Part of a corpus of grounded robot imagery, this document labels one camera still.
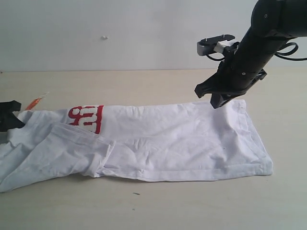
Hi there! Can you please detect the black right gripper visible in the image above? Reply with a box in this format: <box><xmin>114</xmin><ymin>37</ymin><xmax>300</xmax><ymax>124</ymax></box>
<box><xmin>194</xmin><ymin>42</ymin><xmax>268</xmax><ymax>109</ymax></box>

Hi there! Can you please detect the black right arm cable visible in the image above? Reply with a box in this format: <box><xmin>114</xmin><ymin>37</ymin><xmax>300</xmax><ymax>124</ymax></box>
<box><xmin>274</xmin><ymin>42</ymin><xmax>307</xmax><ymax>61</ymax></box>

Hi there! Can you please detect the right wrist camera black silver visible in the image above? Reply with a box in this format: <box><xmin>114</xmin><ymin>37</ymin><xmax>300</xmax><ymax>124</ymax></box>
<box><xmin>197</xmin><ymin>34</ymin><xmax>239</xmax><ymax>61</ymax></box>

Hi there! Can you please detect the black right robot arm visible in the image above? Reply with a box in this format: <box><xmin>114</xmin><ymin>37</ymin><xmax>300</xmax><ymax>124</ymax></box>
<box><xmin>194</xmin><ymin>0</ymin><xmax>307</xmax><ymax>109</ymax></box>

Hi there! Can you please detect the white t-shirt red Chinese patch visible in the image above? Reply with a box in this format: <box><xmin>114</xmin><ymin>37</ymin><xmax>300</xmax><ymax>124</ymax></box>
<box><xmin>0</xmin><ymin>100</ymin><xmax>273</xmax><ymax>192</ymax></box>

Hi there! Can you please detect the orange neck label tag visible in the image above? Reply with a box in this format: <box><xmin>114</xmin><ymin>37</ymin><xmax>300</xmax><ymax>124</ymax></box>
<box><xmin>24</xmin><ymin>92</ymin><xmax>49</xmax><ymax>111</ymax></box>

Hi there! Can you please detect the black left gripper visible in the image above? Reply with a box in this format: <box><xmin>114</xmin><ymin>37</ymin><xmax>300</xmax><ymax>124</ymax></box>
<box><xmin>0</xmin><ymin>100</ymin><xmax>25</xmax><ymax>132</ymax></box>

